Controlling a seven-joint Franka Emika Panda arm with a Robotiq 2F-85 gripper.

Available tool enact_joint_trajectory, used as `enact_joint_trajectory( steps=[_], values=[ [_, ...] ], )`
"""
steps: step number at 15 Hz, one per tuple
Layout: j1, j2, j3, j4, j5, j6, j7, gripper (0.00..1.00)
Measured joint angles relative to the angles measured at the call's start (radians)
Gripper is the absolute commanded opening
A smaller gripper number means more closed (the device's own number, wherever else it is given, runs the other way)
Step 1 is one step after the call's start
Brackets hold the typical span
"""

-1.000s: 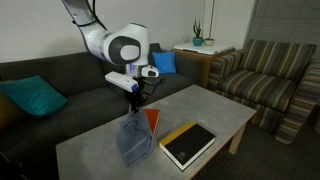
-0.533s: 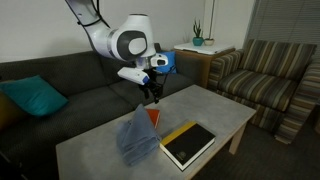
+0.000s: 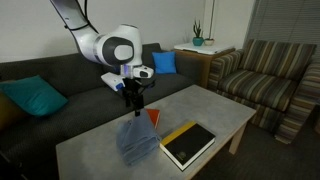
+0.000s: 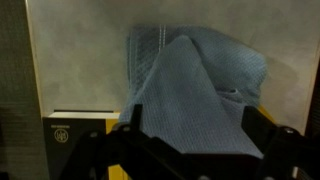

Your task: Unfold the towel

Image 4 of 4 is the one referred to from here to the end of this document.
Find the blue waffle towel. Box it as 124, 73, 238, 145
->
118, 24, 268, 159

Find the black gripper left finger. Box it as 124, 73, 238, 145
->
129, 103, 144, 133

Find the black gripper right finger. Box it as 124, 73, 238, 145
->
240, 105, 279, 153

